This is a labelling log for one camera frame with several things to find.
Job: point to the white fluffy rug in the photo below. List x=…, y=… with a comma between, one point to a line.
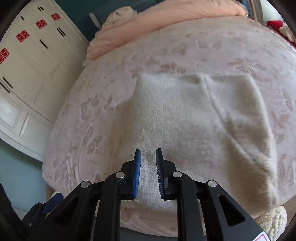
x=272, y=220

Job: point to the white wardrobe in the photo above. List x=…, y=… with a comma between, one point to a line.
x=46, y=76

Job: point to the bed with floral sheet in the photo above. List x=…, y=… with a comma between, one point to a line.
x=104, y=104

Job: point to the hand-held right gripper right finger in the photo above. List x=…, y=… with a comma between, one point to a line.
x=159, y=173

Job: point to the cream fleece blanket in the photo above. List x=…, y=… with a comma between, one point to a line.
x=121, y=14

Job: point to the red cushion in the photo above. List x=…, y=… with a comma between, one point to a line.
x=274, y=24

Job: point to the grey curtain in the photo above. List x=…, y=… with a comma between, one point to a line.
x=254, y=9

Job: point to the bright window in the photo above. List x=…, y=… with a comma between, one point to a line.
x=268, y=9

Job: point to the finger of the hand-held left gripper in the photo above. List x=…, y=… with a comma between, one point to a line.
x=53, y=202

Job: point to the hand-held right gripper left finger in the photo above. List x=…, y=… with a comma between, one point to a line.
x=137, y=173

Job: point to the cream knit sweater black hearts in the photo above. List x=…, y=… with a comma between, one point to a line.
x=185, y=115

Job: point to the teal upholstered headboard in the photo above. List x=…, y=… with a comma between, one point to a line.
x=103, y=12

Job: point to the cream knitted throw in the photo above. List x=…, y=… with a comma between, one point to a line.
x=289, y=34

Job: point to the peach duvet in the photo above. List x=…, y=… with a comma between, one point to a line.
x=161, y=18

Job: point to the grey bed frame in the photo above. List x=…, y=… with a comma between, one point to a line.
x=148, y=237

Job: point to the red paper decoration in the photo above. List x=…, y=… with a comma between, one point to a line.
x=41, y=23
x=55, y=16
x=3, y=55
x=22, y=36

